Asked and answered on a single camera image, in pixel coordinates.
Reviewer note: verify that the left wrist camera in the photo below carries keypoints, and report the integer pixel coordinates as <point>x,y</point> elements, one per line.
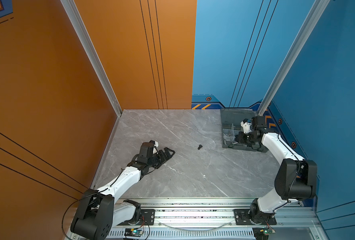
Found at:
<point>155,146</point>

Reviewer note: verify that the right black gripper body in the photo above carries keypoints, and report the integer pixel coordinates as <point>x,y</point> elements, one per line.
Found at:
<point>247,138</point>

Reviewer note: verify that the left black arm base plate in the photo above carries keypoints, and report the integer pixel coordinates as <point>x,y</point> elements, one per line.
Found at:
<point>147,215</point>

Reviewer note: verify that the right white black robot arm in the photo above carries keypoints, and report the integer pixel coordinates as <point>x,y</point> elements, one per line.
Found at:
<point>296,178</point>

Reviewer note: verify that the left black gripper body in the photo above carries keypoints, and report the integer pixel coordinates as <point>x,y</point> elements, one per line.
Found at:
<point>152,162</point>

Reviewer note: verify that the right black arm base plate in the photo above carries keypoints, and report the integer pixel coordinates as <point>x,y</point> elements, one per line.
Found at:
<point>246,217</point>

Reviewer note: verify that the right green circuit board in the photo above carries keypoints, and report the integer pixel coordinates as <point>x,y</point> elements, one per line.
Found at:
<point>263,234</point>

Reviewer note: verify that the right aluminium corner post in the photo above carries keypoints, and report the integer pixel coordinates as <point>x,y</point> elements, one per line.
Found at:
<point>301,38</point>

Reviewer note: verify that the grey compartment organizer box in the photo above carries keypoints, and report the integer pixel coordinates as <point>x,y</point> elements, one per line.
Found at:
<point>232,130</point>

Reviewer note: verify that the left aluminium corner post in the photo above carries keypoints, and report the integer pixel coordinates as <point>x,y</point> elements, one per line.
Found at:
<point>87,44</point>

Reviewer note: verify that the aluminium rail frame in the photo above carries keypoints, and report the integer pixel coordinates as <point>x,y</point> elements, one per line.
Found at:
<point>213,219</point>

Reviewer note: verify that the aluminium corner post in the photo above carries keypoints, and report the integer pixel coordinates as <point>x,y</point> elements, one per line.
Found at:
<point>87,44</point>
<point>301,38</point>

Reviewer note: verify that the left green circuit board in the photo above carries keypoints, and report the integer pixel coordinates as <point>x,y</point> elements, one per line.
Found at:
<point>133,233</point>

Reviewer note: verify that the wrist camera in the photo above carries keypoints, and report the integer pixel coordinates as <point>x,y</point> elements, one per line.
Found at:
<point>246,126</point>
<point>155,146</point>

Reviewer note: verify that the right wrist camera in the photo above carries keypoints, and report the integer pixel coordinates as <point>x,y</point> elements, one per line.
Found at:
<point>246,126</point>

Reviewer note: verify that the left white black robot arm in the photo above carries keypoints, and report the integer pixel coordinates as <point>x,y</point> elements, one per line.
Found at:
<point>98,210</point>

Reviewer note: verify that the green circuit board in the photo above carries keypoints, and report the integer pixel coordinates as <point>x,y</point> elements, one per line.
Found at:
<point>263,234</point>
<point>133,233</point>

